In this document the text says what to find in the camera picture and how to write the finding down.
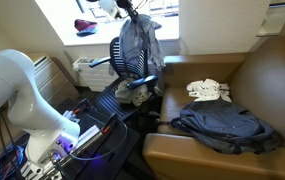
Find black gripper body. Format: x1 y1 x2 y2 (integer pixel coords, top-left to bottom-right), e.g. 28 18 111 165
116 0 132 9

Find light blue striped shirt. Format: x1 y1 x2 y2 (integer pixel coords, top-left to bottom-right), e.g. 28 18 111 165
118 14 165 71

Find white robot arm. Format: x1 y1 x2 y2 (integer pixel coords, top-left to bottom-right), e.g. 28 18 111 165
0 49 102 167

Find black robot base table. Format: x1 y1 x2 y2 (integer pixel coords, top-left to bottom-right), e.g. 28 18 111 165
21 97 141 180

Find black mesh office chair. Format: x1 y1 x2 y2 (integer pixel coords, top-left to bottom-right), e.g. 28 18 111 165
89 37 158 121

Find white cloth on chair seat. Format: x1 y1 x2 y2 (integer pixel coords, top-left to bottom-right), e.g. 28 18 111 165
115 80 149 106

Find white crumpled cloth on sofa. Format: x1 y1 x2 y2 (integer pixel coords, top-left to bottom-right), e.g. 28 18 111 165
186 79 231 102

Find tan leather sofa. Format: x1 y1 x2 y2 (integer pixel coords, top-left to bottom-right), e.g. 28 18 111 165
142 34 285 180

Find maroon and blue cap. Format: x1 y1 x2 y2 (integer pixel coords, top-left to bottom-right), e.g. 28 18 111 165
74 19 97 37

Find wooden drawer cabinet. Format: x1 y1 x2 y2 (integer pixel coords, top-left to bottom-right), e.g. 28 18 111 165
28 53 79 107

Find dark blue grey backpack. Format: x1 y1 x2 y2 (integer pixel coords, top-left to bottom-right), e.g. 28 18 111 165
171 99 280 154

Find white wall heater unit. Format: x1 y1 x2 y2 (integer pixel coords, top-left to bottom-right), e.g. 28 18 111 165
73 58 118 92

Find bundle of coloured cables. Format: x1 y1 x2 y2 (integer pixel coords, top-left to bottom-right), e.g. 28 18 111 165
0 133 30 180

